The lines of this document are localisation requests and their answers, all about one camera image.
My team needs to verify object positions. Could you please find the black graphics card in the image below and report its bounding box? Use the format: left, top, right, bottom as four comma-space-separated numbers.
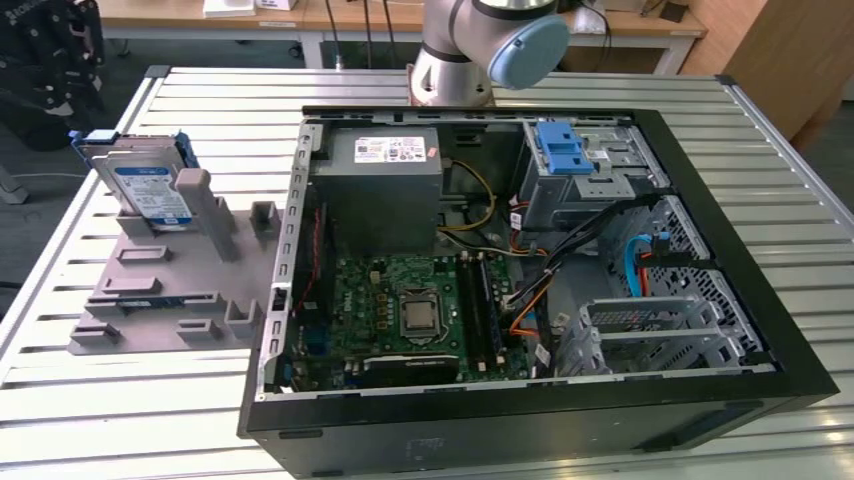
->
359, 352, 462, 386

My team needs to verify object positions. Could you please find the black cable bundle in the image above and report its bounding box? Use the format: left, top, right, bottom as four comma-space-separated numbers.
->
503, 197, 653, 306

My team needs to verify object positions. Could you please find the black office chair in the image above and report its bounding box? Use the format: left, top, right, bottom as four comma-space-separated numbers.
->
0, 112, 86, 151

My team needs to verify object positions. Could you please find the CPU socket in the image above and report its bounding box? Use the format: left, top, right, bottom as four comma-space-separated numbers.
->
398, 287, 449, 347

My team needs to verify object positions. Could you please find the wooden desk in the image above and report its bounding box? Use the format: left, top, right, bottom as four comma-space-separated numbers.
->
86, 0, 710, 76

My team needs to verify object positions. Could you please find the green motherboard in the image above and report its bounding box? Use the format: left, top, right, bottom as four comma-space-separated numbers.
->
293, 252, 535, 389

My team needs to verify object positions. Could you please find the wooden cabinet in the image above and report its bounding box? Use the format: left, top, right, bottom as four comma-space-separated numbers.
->
680, 0, 854, 141

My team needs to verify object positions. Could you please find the green RAM stick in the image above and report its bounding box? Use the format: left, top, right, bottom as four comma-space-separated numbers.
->
116, 297, 186, 309

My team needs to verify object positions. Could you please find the black PC case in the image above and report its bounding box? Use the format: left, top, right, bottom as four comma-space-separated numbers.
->
238, 104, 841, 480

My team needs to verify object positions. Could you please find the blue wire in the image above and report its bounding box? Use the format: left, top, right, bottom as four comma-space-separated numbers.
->
624, 233, 669, 301

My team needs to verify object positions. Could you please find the hard disk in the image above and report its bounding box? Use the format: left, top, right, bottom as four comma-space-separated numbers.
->
68, 127, 199, 234

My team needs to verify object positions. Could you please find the yellow wire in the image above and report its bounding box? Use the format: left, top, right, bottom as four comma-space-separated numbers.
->
438, 159, 499, 234

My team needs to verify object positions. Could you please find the grey parts rack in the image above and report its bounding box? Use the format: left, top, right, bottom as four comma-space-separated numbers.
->
68, 168, 286, 356

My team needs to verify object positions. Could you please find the orange wire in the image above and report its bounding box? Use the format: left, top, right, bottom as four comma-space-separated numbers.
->
510, 294, 547, 339

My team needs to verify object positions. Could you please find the black RAM slot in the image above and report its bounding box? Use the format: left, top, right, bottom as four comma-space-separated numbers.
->
474, 253, 507, 365
457, 253, 489, 372

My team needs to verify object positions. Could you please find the white box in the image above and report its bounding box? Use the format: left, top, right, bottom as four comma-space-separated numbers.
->
203, 0, 259, 19

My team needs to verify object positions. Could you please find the grey power supply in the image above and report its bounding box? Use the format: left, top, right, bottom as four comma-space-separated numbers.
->
311, 126, 447, 256

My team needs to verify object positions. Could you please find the silver CPU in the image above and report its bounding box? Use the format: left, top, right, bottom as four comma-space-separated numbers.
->
405, 299, 441, 334

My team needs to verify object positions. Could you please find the grey optical drive cage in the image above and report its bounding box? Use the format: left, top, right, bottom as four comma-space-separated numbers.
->
519, 118, 673, 232

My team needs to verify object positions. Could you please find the blue drive latch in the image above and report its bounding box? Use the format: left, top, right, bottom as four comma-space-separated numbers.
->
533, 121, 600, 176

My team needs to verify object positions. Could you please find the metal disk bay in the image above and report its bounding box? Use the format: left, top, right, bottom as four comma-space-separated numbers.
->
577, 297, 766, 376

